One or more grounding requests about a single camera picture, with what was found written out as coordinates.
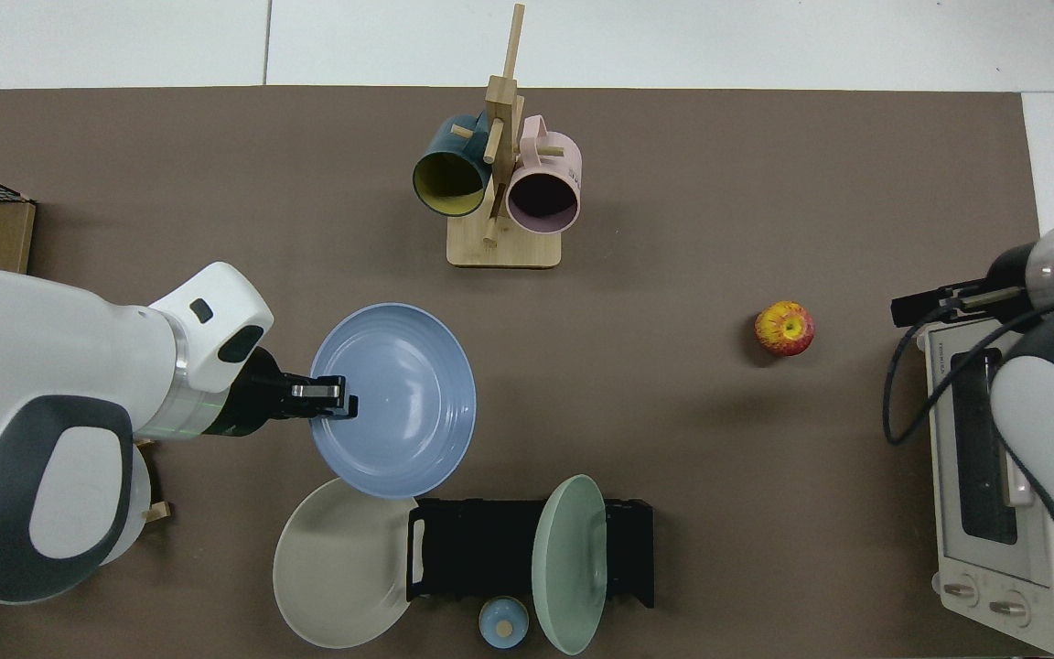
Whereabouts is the black dish rack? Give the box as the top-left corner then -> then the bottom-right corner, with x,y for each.
406,497 -> 655,610

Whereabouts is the wooden plate rack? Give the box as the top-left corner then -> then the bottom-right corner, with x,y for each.
132,438 -> 171,524

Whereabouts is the brown table cloth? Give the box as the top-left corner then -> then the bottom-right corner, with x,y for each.
0,87 -> 1045,659

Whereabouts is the pale green plate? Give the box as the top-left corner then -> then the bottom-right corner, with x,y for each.
532,474 -> 608,656

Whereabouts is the pale toaster oven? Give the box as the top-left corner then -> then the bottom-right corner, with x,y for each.
917,316 -> 1054,656

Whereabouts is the blue plate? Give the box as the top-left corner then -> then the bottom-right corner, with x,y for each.
309,303 -> 478,500

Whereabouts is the dark blue mug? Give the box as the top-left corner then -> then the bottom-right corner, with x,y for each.
412,113 -> 494,219

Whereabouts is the wooden cup stand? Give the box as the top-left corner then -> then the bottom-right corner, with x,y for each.
446,3 -> 563,269

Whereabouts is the grey plate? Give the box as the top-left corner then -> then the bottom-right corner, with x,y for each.
102,447 -> 153,568

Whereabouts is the red yellow apple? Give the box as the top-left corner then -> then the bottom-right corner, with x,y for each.
755,301 -> 815,359

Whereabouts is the small blue round thing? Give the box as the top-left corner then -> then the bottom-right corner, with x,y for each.
479,596 -> 530,650

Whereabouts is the pink mug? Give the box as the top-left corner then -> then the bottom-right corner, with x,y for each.
505,115 -> 583,233

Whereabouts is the beige plate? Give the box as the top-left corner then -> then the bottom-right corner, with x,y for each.
273,477 -> 420,650

